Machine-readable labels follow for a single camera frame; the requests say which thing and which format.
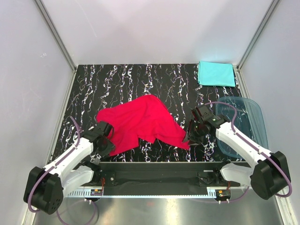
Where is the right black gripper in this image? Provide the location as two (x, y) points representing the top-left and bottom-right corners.
(181, 119), (205, 146)

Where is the red t shirt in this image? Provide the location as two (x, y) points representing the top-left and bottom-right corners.
(96, 95), (189, 156)

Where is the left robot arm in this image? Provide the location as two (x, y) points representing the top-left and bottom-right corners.
(23, 121), (115, 215)

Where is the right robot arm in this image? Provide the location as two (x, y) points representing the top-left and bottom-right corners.
(183, 105), (293, 200)

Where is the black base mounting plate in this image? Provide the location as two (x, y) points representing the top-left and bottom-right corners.
(96, 162), (239, 197)

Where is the clear blue plastic bin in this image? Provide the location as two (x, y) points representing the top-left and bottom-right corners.
(216, 97), (269, 149)

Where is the folded cyan t shirt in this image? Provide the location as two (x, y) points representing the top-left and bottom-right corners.
(198, 61), (236, 87)

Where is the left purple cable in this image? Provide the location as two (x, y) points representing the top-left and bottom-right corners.
(27, 116), (84, 213)

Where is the right aluminium frame post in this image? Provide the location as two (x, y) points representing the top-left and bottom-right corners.
(236, 0), (281, 70)

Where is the aluminium frame post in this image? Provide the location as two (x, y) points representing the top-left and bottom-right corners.
(236, 0), (281, 70)
(33, 0), (77, 73)

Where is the left aluminium frame post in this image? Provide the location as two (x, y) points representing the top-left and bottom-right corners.
(33, 0), (77, 73)

